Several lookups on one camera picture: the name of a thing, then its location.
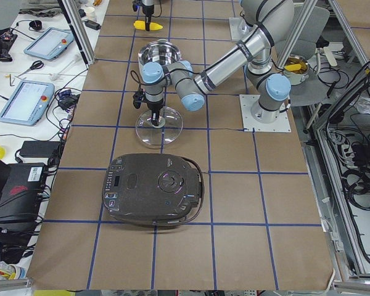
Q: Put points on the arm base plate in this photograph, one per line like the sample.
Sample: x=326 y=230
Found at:
x=257 y=119
x=238 y=28

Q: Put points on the white purple cup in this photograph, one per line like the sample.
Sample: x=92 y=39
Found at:
x=90 y=13

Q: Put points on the black power adapter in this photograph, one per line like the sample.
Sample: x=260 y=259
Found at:
x=93 y=25

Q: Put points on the scissors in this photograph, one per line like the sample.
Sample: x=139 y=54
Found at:
x=36 y=65

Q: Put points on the blue teach pendant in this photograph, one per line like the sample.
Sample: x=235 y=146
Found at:
x=27 y=103
x=50 y=44

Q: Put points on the pale green electric pot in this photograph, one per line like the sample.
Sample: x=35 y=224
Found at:
x=160 y=51

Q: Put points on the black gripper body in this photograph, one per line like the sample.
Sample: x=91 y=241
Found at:
x=147 y=9
x=155 y=106

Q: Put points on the far blue teach pendant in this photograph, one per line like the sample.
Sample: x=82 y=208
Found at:
x=50 y=44

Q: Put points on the black rice cooker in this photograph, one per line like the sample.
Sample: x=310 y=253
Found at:
x=153 y=189

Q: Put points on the near blue teach pendant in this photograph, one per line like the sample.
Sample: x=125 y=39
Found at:
x=27 y=103

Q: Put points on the aluminium frame post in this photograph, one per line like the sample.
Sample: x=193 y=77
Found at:
x=71 y=14

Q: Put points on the glass pot lid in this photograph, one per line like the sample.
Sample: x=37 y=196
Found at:
x=169 y=128

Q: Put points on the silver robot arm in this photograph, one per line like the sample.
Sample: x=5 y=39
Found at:
x=147 y=7
x=270 y=22

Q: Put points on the white grey chair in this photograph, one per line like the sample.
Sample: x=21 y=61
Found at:
x=311 y=33

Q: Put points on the yellow toy corn cob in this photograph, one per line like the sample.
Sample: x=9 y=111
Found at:
x=141 y=25

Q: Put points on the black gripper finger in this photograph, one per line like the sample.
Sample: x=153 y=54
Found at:
x=147 y=22
x=156 y=117
x=151 y=118

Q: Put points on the steel bowl on chair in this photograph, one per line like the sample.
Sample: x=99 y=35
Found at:
x=296 y=69

